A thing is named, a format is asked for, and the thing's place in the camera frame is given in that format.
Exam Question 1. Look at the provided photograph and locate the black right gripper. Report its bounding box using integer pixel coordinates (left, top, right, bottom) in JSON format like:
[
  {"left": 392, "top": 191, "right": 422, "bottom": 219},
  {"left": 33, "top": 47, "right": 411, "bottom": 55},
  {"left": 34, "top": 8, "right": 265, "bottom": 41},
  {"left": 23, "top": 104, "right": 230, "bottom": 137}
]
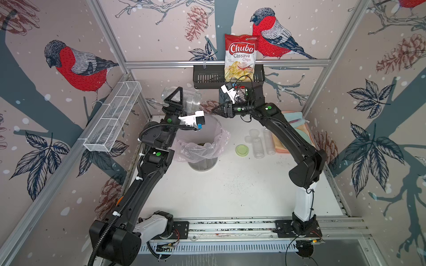
[{"left": 210, "top": 100, "right": 254, "bottom": 121}]

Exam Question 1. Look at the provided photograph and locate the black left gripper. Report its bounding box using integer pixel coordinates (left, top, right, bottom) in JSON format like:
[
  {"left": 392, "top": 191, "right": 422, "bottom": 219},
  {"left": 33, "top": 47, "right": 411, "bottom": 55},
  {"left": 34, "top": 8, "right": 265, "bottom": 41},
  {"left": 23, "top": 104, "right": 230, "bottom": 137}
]
[{"left": 160, "top": 89, "right": 187, "bottom": 149}]

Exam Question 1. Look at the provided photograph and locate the green lid mung bean jar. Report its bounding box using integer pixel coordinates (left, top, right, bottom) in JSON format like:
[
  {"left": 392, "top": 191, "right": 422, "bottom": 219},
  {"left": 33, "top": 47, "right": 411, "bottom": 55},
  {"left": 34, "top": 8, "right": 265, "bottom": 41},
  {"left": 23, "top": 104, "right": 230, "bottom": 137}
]
[{"left": 162, "top": 86, "right": 202, "bottom": 114}]

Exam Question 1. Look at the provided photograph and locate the light green jar lid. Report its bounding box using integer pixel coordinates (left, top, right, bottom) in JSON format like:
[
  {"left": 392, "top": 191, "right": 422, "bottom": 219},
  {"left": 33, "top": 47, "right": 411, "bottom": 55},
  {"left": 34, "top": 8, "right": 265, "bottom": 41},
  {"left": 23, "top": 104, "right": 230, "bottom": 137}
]
[{"left": 235, "top": 145, "right": 250, "bottom": 157}]

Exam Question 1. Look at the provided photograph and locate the short clear mung bean jar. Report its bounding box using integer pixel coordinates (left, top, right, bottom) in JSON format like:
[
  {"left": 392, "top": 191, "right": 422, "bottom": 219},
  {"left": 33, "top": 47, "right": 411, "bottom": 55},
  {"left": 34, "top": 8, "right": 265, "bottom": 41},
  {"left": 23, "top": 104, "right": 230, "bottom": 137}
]
[{"left": 252, "top": 137, "right": 265, "bottom": 159}]

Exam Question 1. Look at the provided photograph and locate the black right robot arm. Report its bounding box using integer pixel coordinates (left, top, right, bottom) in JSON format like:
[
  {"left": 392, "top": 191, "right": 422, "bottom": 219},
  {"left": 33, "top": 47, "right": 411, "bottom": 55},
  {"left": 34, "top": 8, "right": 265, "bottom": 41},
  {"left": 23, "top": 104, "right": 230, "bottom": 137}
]
[{"left": 212, "top": 83, "right": 327, "bottom": 236}]

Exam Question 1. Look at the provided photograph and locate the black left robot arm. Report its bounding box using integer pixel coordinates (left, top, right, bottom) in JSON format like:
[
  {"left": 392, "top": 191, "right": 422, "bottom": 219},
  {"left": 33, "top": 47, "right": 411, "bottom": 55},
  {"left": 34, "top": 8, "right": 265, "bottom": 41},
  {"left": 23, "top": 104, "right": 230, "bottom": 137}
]
[{"left": 88, "top": 87, "right": 192, "bottom": 266}]

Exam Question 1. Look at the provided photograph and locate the clear plastic bin liner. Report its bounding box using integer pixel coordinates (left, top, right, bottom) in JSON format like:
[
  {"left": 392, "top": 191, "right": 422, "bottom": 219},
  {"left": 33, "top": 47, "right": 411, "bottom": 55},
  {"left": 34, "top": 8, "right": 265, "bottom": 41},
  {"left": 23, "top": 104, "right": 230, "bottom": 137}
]
[{"left": 172, "top": 115, "right": 230, "bottom": 163}]

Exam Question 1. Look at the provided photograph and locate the white mesh trash bin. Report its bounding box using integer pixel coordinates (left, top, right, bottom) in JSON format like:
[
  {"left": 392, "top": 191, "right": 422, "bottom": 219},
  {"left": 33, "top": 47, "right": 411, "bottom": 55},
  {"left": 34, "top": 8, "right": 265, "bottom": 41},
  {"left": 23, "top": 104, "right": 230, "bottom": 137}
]
[{"left": 178, "top": 115, "right": 223, "bottom": 171}]

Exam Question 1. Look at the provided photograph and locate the Chuba cassava chips bag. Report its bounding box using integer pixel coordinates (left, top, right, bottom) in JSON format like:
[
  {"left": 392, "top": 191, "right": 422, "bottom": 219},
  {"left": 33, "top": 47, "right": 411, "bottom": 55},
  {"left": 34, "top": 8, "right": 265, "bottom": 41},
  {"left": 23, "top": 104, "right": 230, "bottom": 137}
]
[{"left": 224, "top": 34, "right": 258, "bottom": 82}]

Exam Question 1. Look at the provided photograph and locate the pink serving tray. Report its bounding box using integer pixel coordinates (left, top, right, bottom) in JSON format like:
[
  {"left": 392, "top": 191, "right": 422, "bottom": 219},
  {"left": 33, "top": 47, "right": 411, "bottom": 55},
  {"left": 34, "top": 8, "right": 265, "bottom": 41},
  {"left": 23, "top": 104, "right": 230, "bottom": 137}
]
[{"left": 272, "top": 111, "right": 316, "bottom": 154}]

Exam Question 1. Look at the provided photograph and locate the orange round object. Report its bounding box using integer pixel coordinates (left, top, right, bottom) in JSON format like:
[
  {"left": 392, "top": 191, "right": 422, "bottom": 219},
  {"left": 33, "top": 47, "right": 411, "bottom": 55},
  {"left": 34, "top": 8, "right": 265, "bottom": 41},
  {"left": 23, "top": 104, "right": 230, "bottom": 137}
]
[{"left": 116, "top": 196, "right": 124, "bottom": 206}]

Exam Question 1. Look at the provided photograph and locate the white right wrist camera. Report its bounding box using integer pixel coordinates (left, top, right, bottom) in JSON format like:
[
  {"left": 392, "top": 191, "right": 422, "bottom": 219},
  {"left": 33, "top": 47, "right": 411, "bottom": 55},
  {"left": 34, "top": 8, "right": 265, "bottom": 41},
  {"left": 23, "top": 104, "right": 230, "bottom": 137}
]
[{"left": 220, "top": 83, "right": 237, "bottom": 104}]

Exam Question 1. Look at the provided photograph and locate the black corrugated cable conduit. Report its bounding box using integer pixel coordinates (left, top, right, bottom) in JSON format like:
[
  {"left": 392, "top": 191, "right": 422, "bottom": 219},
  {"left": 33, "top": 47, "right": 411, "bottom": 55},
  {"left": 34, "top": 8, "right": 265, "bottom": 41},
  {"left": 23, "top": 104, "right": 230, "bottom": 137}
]
[{"left": 87, "top": 122, "right": 197, "bottom": 266}]

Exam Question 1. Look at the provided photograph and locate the dark grey wall shelf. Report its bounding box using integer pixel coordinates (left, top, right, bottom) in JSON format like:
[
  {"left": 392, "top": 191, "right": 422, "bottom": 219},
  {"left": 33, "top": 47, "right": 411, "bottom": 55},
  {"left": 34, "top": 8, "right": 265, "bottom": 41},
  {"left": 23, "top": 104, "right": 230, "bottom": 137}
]
[{"left": 193, "top": 65, "right": 265, "bottom": 89}]

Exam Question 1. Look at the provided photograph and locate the white wire mesh shelf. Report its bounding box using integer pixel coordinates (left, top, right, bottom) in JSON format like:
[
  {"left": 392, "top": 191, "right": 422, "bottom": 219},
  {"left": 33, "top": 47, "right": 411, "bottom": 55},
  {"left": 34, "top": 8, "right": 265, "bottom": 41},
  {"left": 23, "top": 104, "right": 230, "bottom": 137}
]
[{"left": 83, "top": 81, "right": 142, "bottom": 153}]

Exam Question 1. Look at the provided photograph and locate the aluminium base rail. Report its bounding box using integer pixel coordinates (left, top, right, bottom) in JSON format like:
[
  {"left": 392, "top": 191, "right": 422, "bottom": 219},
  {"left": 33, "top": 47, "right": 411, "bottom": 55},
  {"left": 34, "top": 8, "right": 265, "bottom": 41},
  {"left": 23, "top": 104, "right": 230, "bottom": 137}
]
[{"left": 146, "top": 217, "right": 367, "bottom": 242}]

